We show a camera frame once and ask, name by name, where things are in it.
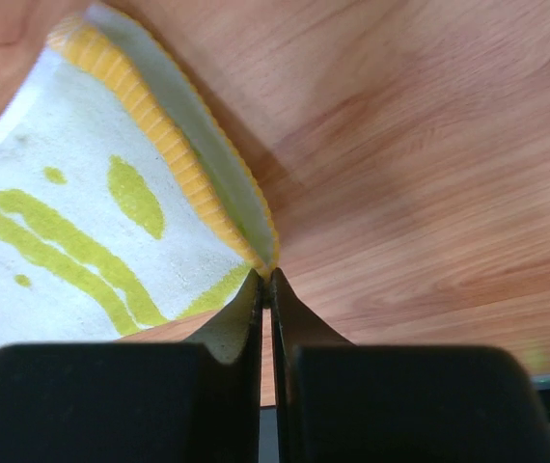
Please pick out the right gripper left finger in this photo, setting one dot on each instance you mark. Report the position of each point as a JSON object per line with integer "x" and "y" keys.
{"x": 195, "y": 400}

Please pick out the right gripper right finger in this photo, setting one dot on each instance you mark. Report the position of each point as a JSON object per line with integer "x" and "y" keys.
{"x": 342, "y": 402}

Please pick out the yellow green patterned towel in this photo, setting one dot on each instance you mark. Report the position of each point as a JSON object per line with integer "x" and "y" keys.
{"x": 124, "y": 205}

